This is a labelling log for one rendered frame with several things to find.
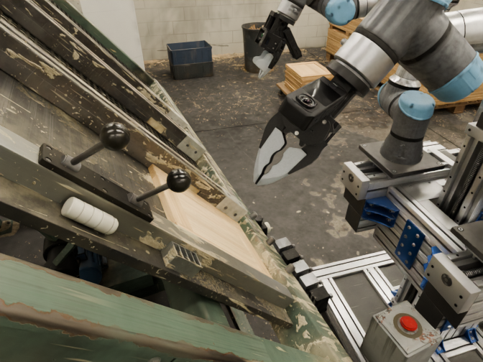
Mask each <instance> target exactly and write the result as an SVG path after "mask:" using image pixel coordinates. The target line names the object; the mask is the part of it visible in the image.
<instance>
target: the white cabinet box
mask: <svg viewBox="0 0 483 362"><path fill-rule="evenodd" d="M80 5H81V9H82V12H83V15H84V16H85V17H86V18H88V19H89V20H90V21H91V22H92V23H93V24H94V25H95V26H97V27H98V28H99V29H100V30H101V31H102V32H103V33H104V34H105V35H106V36H107V37H108V38H109V39H110V40H111V41H113V42H114V43H115V44H116V45H117V46H118V47H119V48H121V49H122V50H123V51H124V52H125V53H126V54H127V55H128V56H130V58H131V59H133V61H135V63H136V64H138V65H139V66H140V67H141V68H142V69H143V70H144V71H145V69H144V60H143V56H142V48H141V43H140V38H139V31H138V26H137V18H136V14H135V9H134V1H133V0H80Z"/></svg>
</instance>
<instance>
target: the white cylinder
mask: <svg viewBox="0 0 483 362"><path fill-rule="evenodd" d="M61 213H62V215H63V216H65V217H67V218H69V219H72V220H74V221H76V222H78V223H81V224H83V225H85V226H88V227H89V228H92V229H94V230H96V231H99V232H101V233H105V234H107V235H109V234H112V233H114V232H115V230H116V229H117V227H118V224H119V223H118V221H117V219H116V218H114V217H113V216H112V215H109V214H108V213H105V212H103V211H102V210H99V209H98V208H95V207H93V206H92V205H89V204H88V203H85V202H83V201H82V200H79V199H77V198H75V197H71V198H68V199H67V200H66V202H65V203H64V205H63V207H62V210H61Z"/></svg>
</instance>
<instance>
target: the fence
mask: <svg viewBox="0 0 483 362"><path fill-rule="evenodd" d="M39 151H40V148H39V147H38V146H36V145H35V144H33V143H31V142H30V141H27V140H26V139H24V138H22V137H20V136H19V135H17V134H15V133H14V132H12V131H10V130H8V129H6V128H4V127H3V126H1V125H0V176H2V177H4V178H6V179H8V180H11V181H12V182H15V183H17V184H18V185H21V186H23V187H25V188H27V189H29V190H32V191H34V192H36V193H38V194H40V195H43V196H45V197H46V198H49V199H51V200H53V201H55V202H57V203H59V204H61V205H64V203H65V202H66V200H67V199H68V198H71V197H75V198H77V199H79V200H82V201H83V202H85V203H88V204H89V205H92V206H93V207H95V208H98V209H99V210H102V211H103V212H105V213H108V214H109V215H112V216H113V217H114V218H116V219H117V221H118V223H119V224H118V227H117V229H116V230H117V231H119V232H121V233H123V234H126V235H128V236H130V237H132V238H134V239H137V240H138V241H141V242H142V243H145V244H147V245H149V246H151V247H153V248H155V249H157V250H159V251H161V250H163V249H164V248H165V247H166V245H168V244H169V243H170V242H171V241H173V242H175V243H177V244H179V245H181V246H183V247H184V248H186V249H188V250H190V251H192V252H194V253H196V254H197V257H198V260H199V262H200V263H201V266H202V269H201V270H202V271H204V272H207V273H209V274H211V275H213V276H215V277H217V278H219V279H222V280H224V281H225V282H228V283H229V284H232V285H234V286H236V287H238V288H240V289H243V290H245V291H247V292H249V293H251V294H254V295H256V296H258V297H260V298H262V299H264V300H267V301H268V302H271V303H272V304H274V305H277V306H279V307H281V308H283V309H285V308H286V307H287V306H288V305H290V304H291V303H292V302H293V301H294V300H295V299H294V298H293V296H292V295H291V293H290V292H289V290H288V289H287V287H286V286H285V285H283V284H281V283H279V282H277V281H276V280H274V279H272V278H271V277H269V276H267V275H265V274H263V273H262V272H260V271H258V270H256V269H254V268H253V267H251V266H249V265H248V264H245V263H244V262H243V261H240V260H238V259H237V258H235V257H233V256H232V255H230V254H228V253H226V252H225V251H222V250H221V249H219V248H217V247H215V246H214V245H212V244H210V243H209V242H207V241H204V240H203V239H202V238H199V237H198V236H196V235H194V234H192V233H191V232H189V231H187V230H185V229H184V228H181V227H180V226H178V225H176V224H175V223H173V222H171V221H169V220H168V219H166V218H164V217H162V216H161V215H159V214H157V213H155V212H153V211H152V210H151V211H152V215H153V218H154V220H153V221H152V222H151V223H149V222H147V221H145V220H143V219H142V218H140V217H138V216H136V215H134V214H132V213H130V212H129V211H127V210H125V209H123V208H120V207H119V206H118V205H115V204H113V203H111V202H109V201H107V200H106V199H104V198H102V197H100V196H98V195H96V194H94V193H93V192H91V191H89V190H87V189H85V188H83V187H81V186H80V185H77V184H75V183H74V182H71V181H70V180H68V179H66V178H64V177H62V176H60V175H58V174H57V173H55V172H53V171H51V170H49V169H47V168H45V167H43V166H42V165H40V164H39V163H38V159H39Z"/></svg>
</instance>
